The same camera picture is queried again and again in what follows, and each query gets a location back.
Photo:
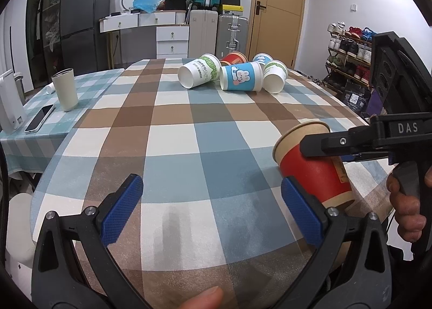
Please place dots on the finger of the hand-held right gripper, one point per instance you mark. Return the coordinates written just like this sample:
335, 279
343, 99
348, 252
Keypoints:
337, 145

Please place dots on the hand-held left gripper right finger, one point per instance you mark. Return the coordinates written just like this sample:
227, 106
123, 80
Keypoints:
300, 211

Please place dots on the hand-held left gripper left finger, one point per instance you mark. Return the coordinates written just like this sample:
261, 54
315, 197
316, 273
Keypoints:
121, 209

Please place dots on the red paper cup brown rim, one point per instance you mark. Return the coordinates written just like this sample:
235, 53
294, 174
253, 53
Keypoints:
314, 174

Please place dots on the white cup blue print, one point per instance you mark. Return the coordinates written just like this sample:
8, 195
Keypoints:
262, 58

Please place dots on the blue cup bunny print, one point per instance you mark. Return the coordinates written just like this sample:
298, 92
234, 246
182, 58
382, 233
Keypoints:
241, 76

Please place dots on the white cup green leaf print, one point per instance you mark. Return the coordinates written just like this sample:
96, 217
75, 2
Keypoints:
199, 72

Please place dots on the person's right hand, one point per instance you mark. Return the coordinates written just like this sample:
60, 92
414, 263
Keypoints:
405, 214

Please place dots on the person's left hand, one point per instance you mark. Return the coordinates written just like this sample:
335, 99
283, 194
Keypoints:
202, 300

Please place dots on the purple bag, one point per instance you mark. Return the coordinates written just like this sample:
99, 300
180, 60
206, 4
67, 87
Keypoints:
374, 104

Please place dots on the dark printed bag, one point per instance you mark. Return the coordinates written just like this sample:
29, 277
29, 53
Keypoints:
354, 96

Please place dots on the rows of shoes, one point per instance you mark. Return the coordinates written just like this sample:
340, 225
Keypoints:
351, 47

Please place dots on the metal shoe rack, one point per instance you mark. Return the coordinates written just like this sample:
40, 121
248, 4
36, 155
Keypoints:
332, 67

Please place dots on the white stool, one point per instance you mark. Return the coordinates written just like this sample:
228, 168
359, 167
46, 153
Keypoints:
22, 224

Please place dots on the brown blue plaid tablecloth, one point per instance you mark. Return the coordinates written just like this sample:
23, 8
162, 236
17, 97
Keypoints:
202, 147

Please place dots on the teal checkered tablecloth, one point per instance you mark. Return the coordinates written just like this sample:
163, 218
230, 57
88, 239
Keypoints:
33, 148

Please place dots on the white smartphone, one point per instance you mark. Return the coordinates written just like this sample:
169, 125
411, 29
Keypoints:
39, 119

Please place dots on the cream tumbler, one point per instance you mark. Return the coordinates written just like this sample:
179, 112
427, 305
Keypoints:
66, 91

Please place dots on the wooden door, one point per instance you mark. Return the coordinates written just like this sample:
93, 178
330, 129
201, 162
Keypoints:
280, 22

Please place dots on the small white bottle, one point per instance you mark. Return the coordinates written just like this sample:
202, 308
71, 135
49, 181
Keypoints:
51, 89

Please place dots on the silver suitcase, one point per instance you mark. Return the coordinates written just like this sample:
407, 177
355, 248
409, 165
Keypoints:
232, 37

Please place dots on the white countertop appliance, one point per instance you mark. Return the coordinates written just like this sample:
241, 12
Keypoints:
10, 106

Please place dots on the white suitcase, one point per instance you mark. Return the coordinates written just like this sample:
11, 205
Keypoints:
202, 34

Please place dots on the white dressing table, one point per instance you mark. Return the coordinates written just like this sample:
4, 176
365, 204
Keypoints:
165, 30

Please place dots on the dark grey refrigerator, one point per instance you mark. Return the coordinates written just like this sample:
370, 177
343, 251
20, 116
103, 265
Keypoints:
84, 18

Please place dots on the glass door cabinet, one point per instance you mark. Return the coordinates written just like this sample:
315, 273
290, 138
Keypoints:
44, 25

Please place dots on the blue plastic bag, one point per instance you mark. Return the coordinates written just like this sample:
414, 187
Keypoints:
146, 3

